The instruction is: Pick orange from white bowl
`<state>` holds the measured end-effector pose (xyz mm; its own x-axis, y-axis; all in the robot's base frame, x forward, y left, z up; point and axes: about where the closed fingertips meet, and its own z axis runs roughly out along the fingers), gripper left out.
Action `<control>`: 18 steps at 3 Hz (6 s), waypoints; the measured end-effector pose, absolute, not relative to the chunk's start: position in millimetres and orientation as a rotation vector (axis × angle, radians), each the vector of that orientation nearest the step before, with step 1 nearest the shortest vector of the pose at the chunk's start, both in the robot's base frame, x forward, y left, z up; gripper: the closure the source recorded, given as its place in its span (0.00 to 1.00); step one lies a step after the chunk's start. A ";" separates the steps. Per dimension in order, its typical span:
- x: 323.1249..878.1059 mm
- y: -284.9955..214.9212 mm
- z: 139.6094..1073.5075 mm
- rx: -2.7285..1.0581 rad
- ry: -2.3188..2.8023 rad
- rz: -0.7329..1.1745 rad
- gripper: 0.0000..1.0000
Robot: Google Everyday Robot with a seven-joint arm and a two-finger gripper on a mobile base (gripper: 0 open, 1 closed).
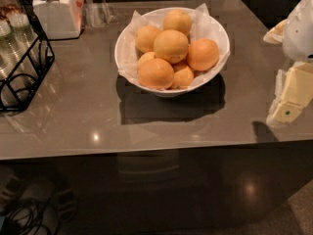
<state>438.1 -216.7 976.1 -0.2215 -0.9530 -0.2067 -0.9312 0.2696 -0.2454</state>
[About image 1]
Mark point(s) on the white ceramic bowl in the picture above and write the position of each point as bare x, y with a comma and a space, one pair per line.
125, 46

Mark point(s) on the snack packet in rack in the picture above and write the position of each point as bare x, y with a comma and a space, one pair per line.
8, 7

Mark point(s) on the stacked clear cups left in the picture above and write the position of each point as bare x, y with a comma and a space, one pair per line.
12, 91

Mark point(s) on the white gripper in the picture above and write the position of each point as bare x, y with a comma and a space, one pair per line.
299, 33

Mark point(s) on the white lidded jar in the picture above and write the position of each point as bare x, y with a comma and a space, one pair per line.
60, 19

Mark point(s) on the stacked clear cups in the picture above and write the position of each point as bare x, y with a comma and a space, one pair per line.
12, 91
24, 43

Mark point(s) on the small left hidden orange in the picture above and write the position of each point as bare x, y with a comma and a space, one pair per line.
145, 57

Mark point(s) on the clear acrylic stand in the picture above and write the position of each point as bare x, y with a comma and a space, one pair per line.
98, 13

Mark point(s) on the front right small orange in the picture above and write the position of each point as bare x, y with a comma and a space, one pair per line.
183, 76

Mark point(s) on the white paper bowl liner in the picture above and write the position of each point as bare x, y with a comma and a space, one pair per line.
204, 23

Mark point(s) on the stacked clear cups right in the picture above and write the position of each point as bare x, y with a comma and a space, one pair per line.
24, 43

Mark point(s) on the black wire rack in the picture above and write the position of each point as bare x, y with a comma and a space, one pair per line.
46, 59

